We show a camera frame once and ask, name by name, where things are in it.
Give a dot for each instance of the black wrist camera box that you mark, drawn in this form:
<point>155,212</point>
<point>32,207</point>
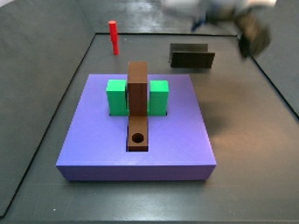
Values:
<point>255,38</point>

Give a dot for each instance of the green block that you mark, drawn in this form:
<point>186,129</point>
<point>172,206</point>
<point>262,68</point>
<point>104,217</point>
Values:
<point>116,97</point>
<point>159,92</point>

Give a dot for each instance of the purple base block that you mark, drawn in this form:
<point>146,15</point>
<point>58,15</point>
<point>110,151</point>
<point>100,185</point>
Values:
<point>94,153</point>

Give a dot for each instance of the black angle bracket fixture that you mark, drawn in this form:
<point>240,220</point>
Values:
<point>190,56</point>

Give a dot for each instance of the left green block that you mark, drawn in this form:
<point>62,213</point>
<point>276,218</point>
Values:
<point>116,97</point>

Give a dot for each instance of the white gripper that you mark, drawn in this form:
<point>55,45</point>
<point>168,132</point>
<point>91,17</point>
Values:
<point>220,10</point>

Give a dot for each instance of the right green block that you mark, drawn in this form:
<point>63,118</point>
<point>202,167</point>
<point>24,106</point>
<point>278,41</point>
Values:
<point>159,92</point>

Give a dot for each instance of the brown L-shaped block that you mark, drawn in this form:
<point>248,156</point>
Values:
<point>136,98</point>

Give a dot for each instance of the red stepped peg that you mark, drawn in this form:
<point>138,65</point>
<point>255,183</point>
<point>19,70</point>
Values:
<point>112,27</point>

